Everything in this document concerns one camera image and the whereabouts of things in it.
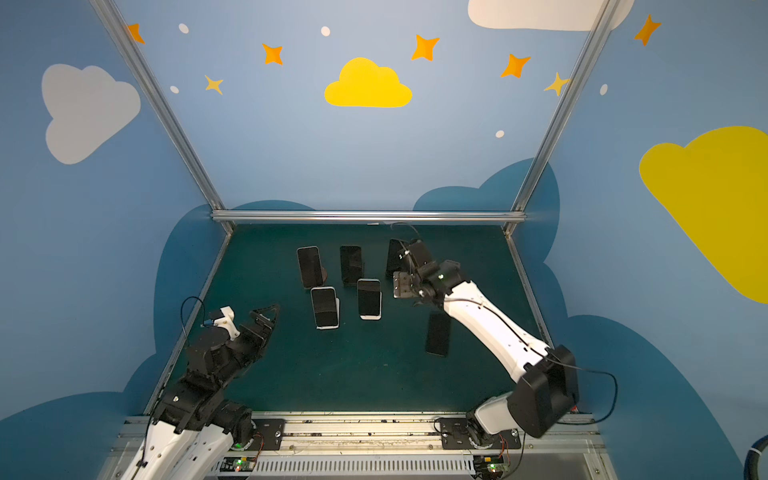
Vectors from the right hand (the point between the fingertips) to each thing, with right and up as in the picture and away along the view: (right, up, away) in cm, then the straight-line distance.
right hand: (418, 277), depth 83 cm
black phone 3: (+7, -19, +10) cm, 23 cm away
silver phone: (-15, -8, +13) cm, 21 cm away
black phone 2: (-7, +4, +21) cm, 23 cm away
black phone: (-21, +3, +17) cm, 27 cm away
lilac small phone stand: (-5, -2, -10) cm, 11 cm away
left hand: (-34, -9, -10) cm, 37 cm away
